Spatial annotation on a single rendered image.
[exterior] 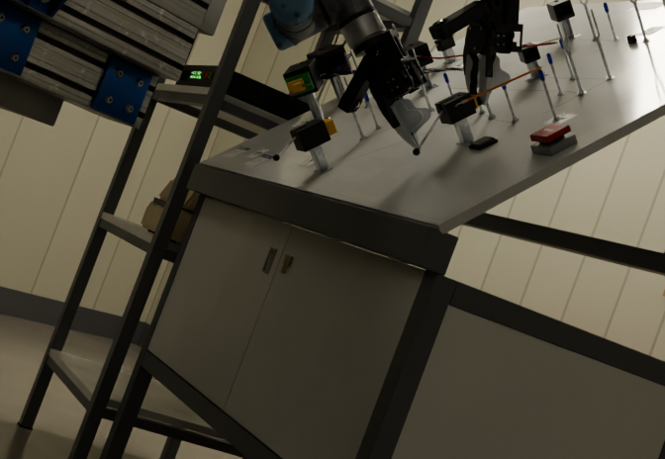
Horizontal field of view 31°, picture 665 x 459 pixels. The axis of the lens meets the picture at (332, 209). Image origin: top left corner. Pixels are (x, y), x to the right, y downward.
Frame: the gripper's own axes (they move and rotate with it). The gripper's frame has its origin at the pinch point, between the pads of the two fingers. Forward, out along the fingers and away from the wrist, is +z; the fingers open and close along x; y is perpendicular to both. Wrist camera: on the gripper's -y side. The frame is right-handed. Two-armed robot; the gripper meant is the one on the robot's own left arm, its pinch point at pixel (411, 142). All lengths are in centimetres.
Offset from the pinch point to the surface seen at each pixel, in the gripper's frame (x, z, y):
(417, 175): -4.1, 5.9, -0.2
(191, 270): 30, -2, -77
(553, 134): -9.8, 11.0, 27.3
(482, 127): 16.1, 2.8, 8.0
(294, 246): 2.5, 6.3, -33.3
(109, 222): 68, -28, -120
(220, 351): 4, 18, -62
